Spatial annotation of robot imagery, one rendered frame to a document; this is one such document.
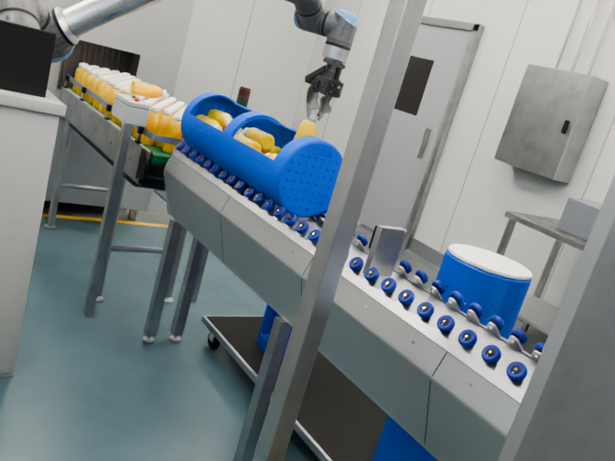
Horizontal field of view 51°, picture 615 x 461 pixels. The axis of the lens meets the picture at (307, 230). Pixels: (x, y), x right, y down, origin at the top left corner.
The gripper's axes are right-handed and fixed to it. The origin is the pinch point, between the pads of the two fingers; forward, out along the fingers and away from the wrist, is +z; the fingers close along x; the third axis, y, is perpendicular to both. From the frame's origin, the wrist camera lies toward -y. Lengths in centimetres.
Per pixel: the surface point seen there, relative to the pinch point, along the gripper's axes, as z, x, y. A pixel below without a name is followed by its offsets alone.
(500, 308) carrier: 36, 34, 78
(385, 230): 22, -3, 57
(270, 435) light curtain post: 78, -34, 73
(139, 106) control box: 23, -29, -89
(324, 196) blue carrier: 26.0, 7.4, 11.0
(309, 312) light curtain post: 41, -35, 73
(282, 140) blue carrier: 16.2, 12.4, -33.6
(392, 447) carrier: 96, 26, 65
